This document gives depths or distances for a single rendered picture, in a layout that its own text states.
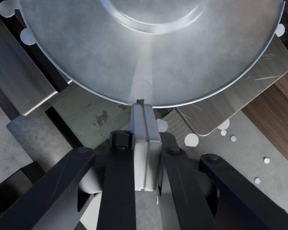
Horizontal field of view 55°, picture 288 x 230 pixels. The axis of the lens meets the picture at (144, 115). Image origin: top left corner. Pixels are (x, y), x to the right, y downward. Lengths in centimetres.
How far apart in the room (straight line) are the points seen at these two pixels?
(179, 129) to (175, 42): 64
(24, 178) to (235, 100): 28
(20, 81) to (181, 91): 21
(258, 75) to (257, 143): 89
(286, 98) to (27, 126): 67
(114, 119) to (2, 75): 17
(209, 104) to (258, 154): 91
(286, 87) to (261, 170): 47
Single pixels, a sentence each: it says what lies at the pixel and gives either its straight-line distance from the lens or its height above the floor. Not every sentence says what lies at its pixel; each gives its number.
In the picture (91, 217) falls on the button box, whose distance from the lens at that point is 48.
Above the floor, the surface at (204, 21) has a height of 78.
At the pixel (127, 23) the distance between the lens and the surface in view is 31.
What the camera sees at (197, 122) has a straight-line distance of 30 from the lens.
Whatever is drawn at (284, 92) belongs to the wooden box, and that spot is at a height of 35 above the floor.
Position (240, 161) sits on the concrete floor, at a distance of 118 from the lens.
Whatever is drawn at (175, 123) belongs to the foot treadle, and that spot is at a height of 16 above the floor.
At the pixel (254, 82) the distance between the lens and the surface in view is 33.
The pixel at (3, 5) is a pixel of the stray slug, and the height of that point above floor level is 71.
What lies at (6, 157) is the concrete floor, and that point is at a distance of 117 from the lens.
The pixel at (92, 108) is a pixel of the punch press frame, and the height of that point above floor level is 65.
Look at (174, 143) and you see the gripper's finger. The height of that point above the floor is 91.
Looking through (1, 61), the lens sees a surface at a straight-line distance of 41.
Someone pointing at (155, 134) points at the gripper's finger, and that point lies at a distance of 15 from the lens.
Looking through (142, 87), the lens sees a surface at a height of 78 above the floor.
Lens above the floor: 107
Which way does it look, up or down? 86 degrees down
